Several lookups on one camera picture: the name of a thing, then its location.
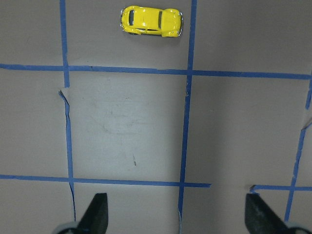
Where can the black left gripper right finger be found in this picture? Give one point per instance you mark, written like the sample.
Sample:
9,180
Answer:
261,219

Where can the yellow beetle toy car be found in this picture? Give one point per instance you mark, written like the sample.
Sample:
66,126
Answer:
139,20

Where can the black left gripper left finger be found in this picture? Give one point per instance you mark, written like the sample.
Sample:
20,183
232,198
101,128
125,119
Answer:
95,219

